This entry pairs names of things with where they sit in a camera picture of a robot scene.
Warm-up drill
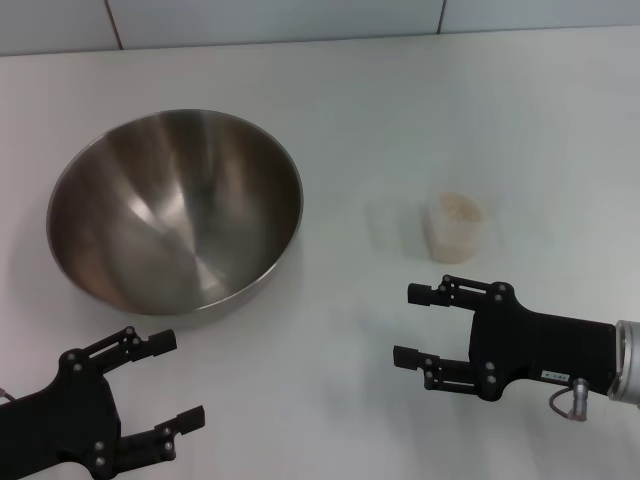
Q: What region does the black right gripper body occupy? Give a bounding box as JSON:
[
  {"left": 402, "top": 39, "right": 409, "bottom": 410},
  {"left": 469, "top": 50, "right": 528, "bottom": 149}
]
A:
[{"left": 470, "top": 282, "right": 619, "bottom": 403}]

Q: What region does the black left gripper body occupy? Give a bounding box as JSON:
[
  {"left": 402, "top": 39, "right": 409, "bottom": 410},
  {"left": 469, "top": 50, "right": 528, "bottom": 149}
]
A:
[{"left": 0, "top": 349, "right": 124, "bottom": 480}]

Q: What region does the large stainless steel bowl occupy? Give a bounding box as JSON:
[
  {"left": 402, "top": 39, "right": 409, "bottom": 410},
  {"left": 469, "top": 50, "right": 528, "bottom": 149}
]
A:
[{"left": 46, "top": 108, "right": 305, "bottom": 317}]

